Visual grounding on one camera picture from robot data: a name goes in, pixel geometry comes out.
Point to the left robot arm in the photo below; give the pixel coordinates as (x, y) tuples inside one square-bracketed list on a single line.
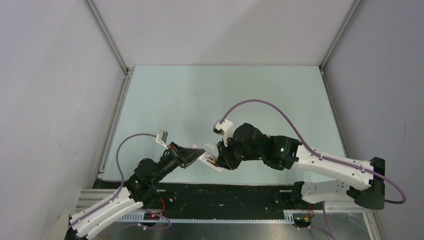
[(132, 194)]

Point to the white battery cover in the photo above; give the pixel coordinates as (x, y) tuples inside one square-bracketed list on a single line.
[(210, 145)]

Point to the left aluminium frame post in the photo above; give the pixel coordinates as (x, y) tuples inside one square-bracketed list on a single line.
[(122, 90)]

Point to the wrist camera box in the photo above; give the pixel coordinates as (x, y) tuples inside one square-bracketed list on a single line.
[(225, 129), (161, 138)]

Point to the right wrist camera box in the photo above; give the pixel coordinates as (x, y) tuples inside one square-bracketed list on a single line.
[(225, 129)]

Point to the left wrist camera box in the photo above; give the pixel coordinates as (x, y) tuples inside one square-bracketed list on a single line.
[(161, 138)]

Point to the right aluminium frame post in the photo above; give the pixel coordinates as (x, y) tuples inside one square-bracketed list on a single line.
[(346, 23)]

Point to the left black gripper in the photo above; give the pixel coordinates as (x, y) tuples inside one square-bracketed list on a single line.
[(186, 155)]

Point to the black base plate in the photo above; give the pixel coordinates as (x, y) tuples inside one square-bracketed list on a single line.
[(181, 201)]

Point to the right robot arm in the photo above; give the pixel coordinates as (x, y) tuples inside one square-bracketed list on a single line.
[(357, 181)]

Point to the aluminium frame post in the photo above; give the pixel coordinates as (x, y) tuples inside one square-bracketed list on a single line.
[(122, 90), (346, 23)]

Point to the aluminium frame rail front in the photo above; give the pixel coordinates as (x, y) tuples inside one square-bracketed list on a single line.
[(339, 205)]

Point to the white remote control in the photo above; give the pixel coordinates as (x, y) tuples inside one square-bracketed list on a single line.
[(207, 158)]

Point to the left controller board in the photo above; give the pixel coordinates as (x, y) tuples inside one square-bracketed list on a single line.
[(148, 216)]

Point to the right controller board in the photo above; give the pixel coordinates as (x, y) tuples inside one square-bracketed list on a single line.
[(302, 222)]

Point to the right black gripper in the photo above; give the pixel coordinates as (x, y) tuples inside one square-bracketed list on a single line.
[(224, 158)]

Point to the controller board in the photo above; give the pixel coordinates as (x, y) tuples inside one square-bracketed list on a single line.
[(148, 216), (302, 222)]

